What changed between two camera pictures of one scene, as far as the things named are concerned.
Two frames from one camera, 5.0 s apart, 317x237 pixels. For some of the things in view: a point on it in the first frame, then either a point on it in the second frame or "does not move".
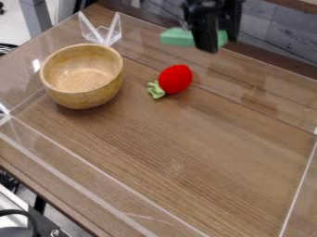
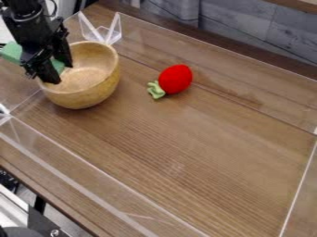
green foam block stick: x=180 y=37 -> x=10 y=53
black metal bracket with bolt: x=42 y=226 does not move
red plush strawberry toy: x=174 y=81 does not move
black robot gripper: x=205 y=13 -> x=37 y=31
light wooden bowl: x=81 y=74 does not move
